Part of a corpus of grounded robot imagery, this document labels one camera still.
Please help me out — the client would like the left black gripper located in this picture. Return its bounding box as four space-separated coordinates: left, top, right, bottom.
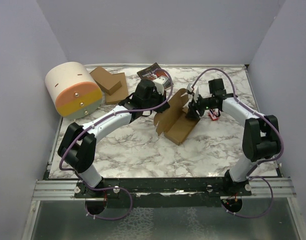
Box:
143 88 170 114

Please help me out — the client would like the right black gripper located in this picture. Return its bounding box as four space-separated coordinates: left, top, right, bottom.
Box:
185 93 215 120

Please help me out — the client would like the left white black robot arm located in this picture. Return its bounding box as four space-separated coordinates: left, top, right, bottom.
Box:
57 76 170 198

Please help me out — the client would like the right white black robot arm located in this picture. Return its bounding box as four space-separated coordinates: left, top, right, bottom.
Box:
186 78 282 196

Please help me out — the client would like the flat brown cardboard box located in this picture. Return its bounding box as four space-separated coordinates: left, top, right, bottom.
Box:
105 72 129 105

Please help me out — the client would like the folded brown cardboard box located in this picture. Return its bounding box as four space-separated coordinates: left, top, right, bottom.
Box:
90 66 122 95

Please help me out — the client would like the red toy ambulance car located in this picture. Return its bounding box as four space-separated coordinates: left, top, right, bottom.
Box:
208 111 219 121

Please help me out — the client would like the dark paperback book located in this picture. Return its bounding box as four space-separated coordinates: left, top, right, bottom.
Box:
136 63 171 91

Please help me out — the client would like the cream orange cylindrical drawer unit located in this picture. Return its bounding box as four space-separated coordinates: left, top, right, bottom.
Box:
45 62 102 120

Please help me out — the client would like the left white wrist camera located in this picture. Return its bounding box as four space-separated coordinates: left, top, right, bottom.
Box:
153 76 169 94

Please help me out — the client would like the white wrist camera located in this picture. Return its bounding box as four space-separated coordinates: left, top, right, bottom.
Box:
153 76 169 94
186 84 199 102

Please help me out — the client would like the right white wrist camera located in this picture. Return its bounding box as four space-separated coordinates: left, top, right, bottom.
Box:
186 84 199 102

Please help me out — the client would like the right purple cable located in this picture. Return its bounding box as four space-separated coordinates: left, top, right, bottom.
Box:
191 67 283 219

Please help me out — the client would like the purple cable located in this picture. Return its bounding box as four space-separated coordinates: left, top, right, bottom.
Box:
191 67 283 219
59 68 175 221

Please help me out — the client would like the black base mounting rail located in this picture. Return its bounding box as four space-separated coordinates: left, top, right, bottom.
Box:
74 177 251 208

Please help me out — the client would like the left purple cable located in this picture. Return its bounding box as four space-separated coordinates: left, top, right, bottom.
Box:
59 68 175 221

